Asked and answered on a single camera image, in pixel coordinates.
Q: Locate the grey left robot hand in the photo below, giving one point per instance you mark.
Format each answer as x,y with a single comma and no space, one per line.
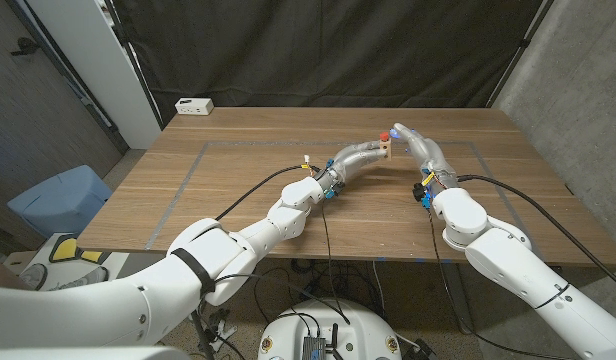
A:
353,159

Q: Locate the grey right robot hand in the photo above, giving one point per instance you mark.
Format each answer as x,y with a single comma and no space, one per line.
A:
428,155

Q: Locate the wooden block with holes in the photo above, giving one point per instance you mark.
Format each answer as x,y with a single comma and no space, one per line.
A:
386,148

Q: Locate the red-headed wooden screw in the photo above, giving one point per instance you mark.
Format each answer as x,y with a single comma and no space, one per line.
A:
384,136

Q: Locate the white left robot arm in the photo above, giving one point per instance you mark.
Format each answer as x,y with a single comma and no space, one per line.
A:
138,300

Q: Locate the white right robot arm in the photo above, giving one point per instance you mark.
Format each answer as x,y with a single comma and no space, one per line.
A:
518,270

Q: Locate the black backdrop curtain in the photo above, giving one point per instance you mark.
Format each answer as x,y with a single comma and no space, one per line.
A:
313,50

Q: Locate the grey tape outline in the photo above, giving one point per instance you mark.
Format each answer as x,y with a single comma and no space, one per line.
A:
228,143

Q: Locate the black backdrop stand pole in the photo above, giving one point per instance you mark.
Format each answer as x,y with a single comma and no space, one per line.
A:
133,60
520,50

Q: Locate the white table leg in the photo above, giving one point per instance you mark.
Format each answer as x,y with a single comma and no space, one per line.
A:
460,300

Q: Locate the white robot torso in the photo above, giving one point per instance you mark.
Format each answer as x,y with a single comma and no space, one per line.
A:
338,320

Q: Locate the white power strip box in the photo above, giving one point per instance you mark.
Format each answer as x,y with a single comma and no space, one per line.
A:
194,106

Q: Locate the black antenna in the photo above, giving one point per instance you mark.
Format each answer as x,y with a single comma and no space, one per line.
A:
334,340

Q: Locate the grey electronics box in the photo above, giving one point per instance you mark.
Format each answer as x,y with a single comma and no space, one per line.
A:
313,347

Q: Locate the white panel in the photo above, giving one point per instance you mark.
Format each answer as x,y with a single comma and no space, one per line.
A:
98,60

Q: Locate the grey sneaker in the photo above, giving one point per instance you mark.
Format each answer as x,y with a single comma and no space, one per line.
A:
83,279

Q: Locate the light blue bin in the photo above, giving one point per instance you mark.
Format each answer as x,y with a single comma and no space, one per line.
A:
58,200

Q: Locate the person's bare leg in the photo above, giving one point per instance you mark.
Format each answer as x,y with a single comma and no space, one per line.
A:
0,277

